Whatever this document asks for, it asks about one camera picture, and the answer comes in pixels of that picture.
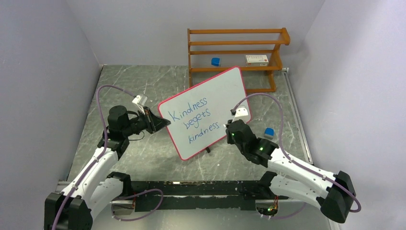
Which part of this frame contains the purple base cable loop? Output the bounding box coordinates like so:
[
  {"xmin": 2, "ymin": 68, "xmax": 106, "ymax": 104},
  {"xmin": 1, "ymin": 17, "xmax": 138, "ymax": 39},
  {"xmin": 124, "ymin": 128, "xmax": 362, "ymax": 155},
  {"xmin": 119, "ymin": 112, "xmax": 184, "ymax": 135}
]
[{"xmin": 109, "ymin": 188, "xmax": 164, "ymax": 222}]

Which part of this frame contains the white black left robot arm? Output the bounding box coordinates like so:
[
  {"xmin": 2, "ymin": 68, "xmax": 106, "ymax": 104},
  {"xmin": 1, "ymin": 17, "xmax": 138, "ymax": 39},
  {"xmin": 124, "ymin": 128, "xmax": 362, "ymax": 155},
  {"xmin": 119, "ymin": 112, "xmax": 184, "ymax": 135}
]
[{"xmin": 44, "ymin": 105, "xmax": 171, "ymax": 230}]

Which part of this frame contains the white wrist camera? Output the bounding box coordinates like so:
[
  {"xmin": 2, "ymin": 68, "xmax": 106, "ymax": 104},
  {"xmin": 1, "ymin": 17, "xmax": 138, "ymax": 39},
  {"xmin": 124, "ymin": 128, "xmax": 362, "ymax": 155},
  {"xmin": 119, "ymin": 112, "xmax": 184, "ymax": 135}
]
[
  {"xmin": 233, "ymin": 106, "xmax": 250, "ymax": 123},
  {"xmin": 132, "ymin": 94, "xmax": 147, "ymax": 114}
]

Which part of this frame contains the white cardboard box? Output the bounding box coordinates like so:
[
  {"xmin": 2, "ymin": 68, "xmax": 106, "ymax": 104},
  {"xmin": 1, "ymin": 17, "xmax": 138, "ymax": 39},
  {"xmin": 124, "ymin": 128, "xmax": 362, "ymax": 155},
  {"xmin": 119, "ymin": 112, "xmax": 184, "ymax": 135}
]
[{"xmin": 245, "ymin": 55, "xmax": 269, "ymax": 67}]

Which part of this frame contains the blue eraser on table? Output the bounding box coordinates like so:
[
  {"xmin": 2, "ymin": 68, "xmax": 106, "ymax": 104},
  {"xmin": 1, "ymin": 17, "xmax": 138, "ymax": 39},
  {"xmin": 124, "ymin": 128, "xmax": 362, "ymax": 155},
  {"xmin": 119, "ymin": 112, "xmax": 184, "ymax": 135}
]
[{"xmin": 264, "ymin": 127, "xmax": 275, "ymax": 139}]

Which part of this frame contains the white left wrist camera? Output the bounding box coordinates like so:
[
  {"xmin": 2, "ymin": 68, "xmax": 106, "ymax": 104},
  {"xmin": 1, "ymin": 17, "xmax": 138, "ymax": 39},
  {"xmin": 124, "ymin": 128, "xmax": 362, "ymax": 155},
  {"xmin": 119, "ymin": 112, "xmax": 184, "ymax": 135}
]
[{"xmin": 132, "ymin": 94, "xmax": 147, "ymax": 114}]

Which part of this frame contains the pink framed whiteboard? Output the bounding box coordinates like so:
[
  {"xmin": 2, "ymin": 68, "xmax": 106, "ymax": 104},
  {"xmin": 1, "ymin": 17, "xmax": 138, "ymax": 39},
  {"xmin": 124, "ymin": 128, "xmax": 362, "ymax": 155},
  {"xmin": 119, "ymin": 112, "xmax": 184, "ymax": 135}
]
[{"xmin": 158, "ymin": 67, "xmax": 247, "ymax": 161}]

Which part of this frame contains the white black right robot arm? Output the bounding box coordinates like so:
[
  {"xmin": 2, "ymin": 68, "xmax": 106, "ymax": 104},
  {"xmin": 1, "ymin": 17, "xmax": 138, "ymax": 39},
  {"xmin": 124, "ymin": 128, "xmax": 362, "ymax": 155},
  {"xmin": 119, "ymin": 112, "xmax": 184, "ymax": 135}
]
[{"xmin": 225, "ymin": 120, "xmax": 356, "ymax": 223}]

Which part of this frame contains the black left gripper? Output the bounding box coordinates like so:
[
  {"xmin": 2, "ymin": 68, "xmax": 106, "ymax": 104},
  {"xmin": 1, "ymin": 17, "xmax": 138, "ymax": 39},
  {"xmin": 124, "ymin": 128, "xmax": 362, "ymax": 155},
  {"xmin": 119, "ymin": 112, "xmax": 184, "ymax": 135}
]
[{"xmin": 122, "ymin": 106, "xmax": 169, "ymax": 136}]

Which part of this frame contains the blue eraser on shelf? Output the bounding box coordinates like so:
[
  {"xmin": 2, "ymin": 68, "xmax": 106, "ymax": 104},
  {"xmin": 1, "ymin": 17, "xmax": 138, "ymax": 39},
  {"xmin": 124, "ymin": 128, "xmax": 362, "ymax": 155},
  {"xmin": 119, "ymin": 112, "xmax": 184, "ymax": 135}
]
[{"xmin": 211, "ymin": 57, "xmax": 221, "ymax": 67}]

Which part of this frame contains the orange wooden shelf rack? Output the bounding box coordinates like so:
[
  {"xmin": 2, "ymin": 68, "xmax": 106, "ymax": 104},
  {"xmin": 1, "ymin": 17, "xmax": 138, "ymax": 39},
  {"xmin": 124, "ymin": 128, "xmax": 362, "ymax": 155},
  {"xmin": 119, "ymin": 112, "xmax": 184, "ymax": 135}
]
[{"xmin": 187, "ymin": 27, "xmax": 291, "ymax": 93}]

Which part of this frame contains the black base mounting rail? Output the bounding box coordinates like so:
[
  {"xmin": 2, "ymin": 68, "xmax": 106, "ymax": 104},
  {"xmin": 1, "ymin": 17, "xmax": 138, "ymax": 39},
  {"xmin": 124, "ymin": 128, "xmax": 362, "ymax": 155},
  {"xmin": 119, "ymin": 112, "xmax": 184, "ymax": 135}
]
[{"xmin": 131, "ymin": 180, "xmax": 276, "ymax": 212}]

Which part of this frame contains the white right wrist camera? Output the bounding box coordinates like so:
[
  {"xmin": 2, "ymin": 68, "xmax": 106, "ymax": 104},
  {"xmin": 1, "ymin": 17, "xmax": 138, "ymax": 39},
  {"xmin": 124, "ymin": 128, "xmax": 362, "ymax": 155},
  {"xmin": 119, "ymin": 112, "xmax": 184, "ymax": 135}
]
[{"xmin": 233, "ymin": 106, "xmax": 250, "ymax": 123}]

